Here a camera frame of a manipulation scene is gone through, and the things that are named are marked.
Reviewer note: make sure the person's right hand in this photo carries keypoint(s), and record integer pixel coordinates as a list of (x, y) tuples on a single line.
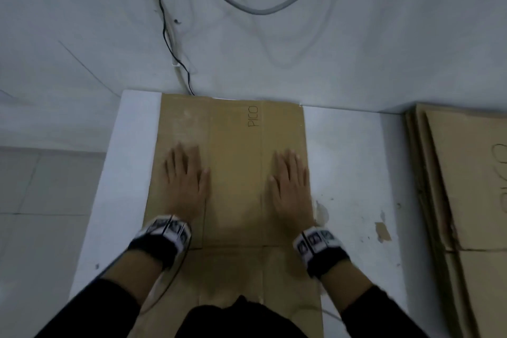
[(291, 195)]

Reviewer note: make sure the person's left hand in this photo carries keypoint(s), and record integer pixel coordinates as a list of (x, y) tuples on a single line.
[(186, 187)]

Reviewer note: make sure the person's left forearm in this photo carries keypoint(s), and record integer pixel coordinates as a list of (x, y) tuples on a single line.
[(130, 270)]

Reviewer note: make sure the person's right forearm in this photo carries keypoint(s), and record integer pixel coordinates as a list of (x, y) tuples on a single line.
[(348, 286)]

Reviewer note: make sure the person's black trouser legs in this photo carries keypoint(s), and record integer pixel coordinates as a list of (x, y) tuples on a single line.
[(237, 318)]

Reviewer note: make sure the clear tape scrap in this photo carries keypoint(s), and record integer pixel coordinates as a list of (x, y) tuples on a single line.
[(321, 213)]

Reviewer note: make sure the white table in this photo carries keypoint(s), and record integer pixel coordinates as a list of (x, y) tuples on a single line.
[(348, 151)]

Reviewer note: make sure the brown tape scrap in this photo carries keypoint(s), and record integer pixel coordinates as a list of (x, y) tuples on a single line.
[(383, 232)]

